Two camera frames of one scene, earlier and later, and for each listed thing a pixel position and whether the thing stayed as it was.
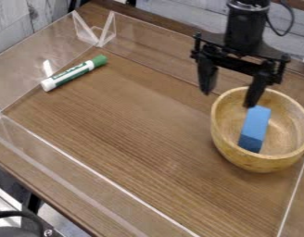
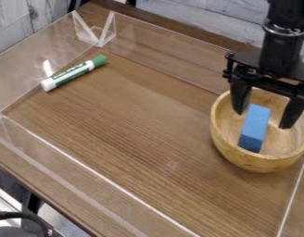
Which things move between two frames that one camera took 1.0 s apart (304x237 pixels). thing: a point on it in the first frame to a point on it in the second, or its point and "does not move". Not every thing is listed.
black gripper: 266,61 to 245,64
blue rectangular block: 256,127 does not move
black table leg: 34,203 does not move
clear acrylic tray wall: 103,127 does not move
